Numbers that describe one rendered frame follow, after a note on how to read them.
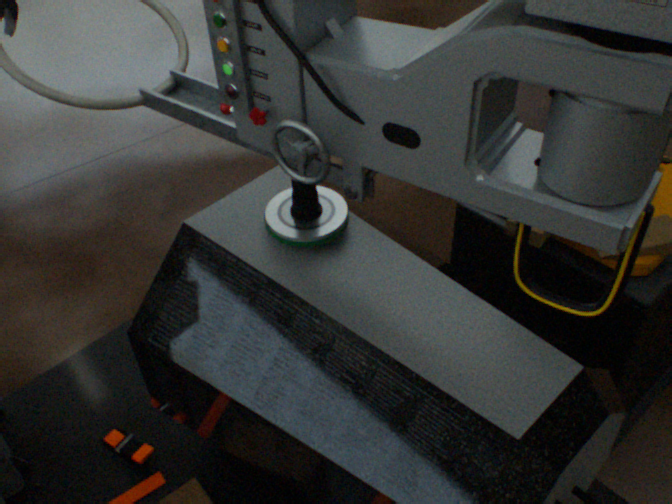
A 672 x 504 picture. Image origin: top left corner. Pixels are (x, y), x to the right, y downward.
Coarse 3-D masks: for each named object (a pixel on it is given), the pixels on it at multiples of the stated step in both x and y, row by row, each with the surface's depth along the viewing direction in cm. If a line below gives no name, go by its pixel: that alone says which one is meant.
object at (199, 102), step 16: (176, 80) 186; (192, 80) 182; (144, 96) 179; (160, 96) 176; (176, 96) 184; (192, 96) 184; (208, 96) 182; (160, 112) 179; (176, 112) 175; (192, 112) 172; (208, 112) 178; (208, 128) 172; (224, 128) 168; (240, 144) 169; (288, 160) 162; (320, 160) 156; (336, 176) 156; (368, 176) 155; (352, 192) 151; (368, 192) 153
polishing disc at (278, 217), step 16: (288, 192) 186; (320, 192) 185; (272, 208) 181; (288, 208) 181; (336, 208) 180; (272, 224) 176; (288, 224) 176; (304, 224) 176; (320, 224) 176; (336, 224) 175; (304, 240) 173
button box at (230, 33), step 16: (208, 0) 137; (224, 0) 134; (208, 16) 139; (240, 16) 136; (208, 32) 142; (224, 32) 139; (240, 32) 138; (240, 48) 140; (240, 64) 142; (224, 80) 148; (240, 80) 145; (224, 96) 151; (240, 96) 148
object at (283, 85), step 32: (288, 0) 128; (320, 0) 134; (352, 0) 144; (256, 32) 137; (288, 32) 132; (320, 32) 138; (256, 64) 142; (288, 64) 137; (288, 96) 142; (256, 128) 154; (288, 128) 148
